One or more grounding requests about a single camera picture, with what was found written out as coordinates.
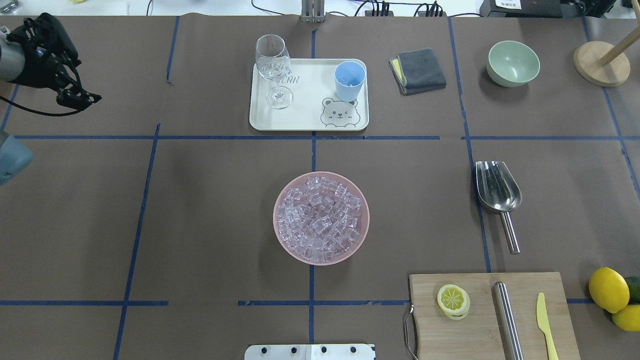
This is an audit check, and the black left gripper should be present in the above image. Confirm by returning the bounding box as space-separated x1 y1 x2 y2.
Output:
6 13 102 111

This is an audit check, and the pink bowl of ice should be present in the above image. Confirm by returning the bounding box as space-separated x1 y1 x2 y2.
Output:
272 171 370 266

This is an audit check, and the metal ice scoop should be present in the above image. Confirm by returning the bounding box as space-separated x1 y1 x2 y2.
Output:
475 161 522 255

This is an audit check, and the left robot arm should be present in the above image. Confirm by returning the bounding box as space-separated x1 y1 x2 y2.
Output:
0 13 102 117

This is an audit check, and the light blue plastic cup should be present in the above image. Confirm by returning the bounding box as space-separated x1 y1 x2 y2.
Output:
334 60 367 102

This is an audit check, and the clear wine glass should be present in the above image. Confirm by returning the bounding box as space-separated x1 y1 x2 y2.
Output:
254 34 293 110

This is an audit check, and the cream bear serving tray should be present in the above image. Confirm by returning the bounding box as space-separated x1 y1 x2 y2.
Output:
248 58 370 132

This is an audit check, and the grey folded cloth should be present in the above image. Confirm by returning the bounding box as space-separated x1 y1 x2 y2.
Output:
388 48 447 96

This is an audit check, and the lemon slice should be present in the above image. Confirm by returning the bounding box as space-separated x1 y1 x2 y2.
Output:
436 284 471 321

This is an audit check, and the green ceramic bowl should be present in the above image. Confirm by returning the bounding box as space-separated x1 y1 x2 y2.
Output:
486 40 541 88

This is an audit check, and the wooden cutting board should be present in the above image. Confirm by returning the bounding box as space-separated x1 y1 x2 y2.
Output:
408 272 581 360

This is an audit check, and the steel muddler rod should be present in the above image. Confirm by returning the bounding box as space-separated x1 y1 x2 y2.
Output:
493 281 524 360

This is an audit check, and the yellow plastic knife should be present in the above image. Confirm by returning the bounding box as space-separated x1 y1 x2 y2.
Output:
535 292 559 360

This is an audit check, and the wooden stand with pole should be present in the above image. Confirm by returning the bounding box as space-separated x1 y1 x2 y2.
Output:
573 27 640 88

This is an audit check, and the round yellow lemon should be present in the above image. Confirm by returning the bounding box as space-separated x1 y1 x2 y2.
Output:
588 266 630 314

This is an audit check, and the green avocado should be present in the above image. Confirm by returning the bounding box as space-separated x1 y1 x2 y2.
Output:
624 276 640 305

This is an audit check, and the yellow mango fruit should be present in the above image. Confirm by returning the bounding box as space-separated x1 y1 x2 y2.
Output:
611 304 640 332

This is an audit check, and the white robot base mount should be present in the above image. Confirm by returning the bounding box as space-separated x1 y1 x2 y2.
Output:
244 343 377 360

